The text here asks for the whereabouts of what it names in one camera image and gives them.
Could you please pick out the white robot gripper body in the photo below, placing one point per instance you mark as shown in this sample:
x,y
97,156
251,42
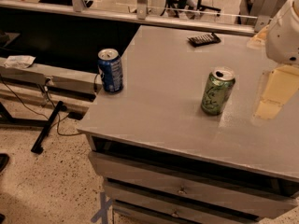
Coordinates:
x,y
284,36

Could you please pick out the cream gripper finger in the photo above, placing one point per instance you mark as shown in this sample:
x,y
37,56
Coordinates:
x,y
258,40
282,84

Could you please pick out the green soda can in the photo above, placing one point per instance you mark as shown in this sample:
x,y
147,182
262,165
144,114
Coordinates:
x,y
219,86

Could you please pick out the blue soda can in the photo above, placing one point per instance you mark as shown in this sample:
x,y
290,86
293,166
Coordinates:
x,y
110,66

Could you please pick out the grey drawer cabinet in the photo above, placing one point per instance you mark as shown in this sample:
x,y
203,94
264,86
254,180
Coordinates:
x,y
165,161

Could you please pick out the grey side bench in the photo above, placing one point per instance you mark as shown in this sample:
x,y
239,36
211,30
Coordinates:
x,y
76,88

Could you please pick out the white crumpled packet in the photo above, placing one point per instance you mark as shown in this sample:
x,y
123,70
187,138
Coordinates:
x,y
19,61

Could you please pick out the black table leg bar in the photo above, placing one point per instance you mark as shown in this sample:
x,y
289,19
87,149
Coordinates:
x,y
37,147

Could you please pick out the metal railing frame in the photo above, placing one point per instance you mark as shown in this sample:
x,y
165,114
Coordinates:
x,y
237,16

